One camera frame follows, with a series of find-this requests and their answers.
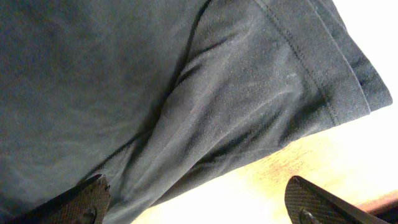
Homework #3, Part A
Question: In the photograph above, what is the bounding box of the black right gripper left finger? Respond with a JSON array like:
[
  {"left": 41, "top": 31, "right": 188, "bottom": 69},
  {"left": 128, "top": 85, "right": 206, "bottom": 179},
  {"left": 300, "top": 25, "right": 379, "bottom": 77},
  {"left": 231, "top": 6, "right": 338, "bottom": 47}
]
[{"left": 9, "top": 174, "right": 111, "bottom": 224}]

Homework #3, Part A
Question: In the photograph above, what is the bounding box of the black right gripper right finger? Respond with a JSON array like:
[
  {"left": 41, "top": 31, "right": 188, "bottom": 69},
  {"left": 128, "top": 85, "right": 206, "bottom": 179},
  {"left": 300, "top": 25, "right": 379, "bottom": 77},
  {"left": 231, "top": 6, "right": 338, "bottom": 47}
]
[{"left": 284, "top": 175, "right": 387, "bottom": 224}]

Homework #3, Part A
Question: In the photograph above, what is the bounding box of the dark green t-shirt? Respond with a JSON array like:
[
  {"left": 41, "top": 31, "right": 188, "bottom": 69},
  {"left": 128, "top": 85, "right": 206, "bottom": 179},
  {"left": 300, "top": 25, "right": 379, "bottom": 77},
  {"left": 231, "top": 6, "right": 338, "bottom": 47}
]
[{"left": 1, "top": 0, "right": 392, "bottom": 223}]

